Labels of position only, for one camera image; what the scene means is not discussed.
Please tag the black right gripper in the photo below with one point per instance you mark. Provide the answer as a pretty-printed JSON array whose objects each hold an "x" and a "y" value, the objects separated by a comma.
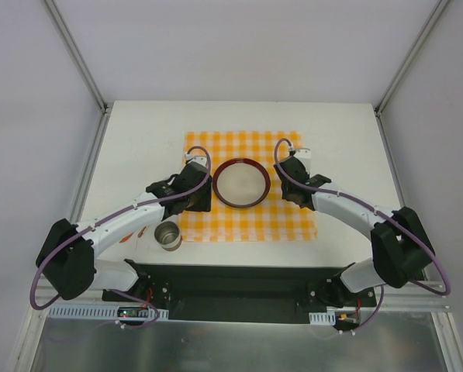
[{"x": 287, "y": 181}]

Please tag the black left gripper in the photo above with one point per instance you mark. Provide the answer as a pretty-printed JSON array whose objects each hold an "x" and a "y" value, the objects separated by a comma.
[{"x": 202, "y": 192}]

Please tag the yellow white checkered cloth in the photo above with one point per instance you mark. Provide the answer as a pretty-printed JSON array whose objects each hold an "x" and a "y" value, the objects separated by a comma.
[{"x": 273, "y": 220}]

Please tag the red rimmed cream plate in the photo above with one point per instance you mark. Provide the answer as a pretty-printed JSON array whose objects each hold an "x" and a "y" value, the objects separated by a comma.
[{"x": 241, "y": 183}]

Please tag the metal cup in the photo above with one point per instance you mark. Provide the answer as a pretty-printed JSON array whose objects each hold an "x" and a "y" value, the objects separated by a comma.
[{"x": 168, "y": 236}]

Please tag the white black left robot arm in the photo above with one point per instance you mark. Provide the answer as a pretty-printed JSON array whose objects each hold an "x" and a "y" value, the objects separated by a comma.
[{"x": 69, "y": 258}]

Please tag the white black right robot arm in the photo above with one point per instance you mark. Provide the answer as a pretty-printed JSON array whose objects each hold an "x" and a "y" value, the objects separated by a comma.
[{"x": 400, "y": 247}]

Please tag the orange chopsticks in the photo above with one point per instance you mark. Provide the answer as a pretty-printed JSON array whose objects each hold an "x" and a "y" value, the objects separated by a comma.
[{"x": 139, "y": 235}]

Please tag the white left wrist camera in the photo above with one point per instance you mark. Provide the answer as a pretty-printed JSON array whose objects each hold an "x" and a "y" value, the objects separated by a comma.
[{"x": 194, "y": 157}]

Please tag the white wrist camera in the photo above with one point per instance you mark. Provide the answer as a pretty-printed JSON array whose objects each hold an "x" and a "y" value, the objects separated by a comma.
[
  {"x": 194, "y": 157},
  {"x": 304, "y": 155}
]

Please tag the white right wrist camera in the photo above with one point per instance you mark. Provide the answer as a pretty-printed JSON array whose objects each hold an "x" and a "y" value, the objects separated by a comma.
[{"x": 304, "y": 155}]

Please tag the aluminium left side rail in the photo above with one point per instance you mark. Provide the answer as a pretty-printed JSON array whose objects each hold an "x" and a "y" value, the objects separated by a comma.
[{"x": 88, "y": 168}]

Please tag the aluminium rail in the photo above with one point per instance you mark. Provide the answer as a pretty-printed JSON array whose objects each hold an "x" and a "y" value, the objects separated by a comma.
[
  {"x": 88, "y": 168},
  {"x": 391, "y": 161},
  {"x": 410, "y": 298}
]

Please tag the aluminium right side rail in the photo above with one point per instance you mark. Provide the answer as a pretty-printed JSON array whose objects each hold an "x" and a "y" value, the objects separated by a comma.
[{"x": 391, "y": 161}]

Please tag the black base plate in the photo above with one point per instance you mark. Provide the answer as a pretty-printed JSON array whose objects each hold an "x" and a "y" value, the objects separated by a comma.
[{"x": 279, "y": 295}]

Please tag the right white cable duct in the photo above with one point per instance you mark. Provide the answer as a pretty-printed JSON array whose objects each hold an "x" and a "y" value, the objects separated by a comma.
[{"x": 327, "y": 318}]

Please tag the white cable duct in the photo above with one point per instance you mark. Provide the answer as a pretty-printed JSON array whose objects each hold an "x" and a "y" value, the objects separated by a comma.
[
  {"x": 327, "y": 318},
  {"x": 107, "y": 312}
]

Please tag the aluminium front rail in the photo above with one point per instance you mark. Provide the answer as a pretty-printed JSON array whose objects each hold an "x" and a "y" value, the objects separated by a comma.
[{"x": 410, "y": 298}]

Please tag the aluminium frame post left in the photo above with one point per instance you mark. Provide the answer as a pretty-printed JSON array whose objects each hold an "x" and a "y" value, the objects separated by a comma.
[{"x": 74, "y": 52}]

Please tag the aluminium frame post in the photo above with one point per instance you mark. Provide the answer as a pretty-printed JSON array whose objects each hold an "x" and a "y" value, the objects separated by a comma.
[
  {"x": 427, "y": 29},
  {"x": 74, "y": 52}
]

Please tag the left white cable duct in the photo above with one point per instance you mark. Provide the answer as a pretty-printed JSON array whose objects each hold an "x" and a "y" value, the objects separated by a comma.
[{"x": 107, "y": 312}]

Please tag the aluminium frame post right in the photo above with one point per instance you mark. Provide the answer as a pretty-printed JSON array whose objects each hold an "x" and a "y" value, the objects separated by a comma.
[{"x": 427, "y": 29}]

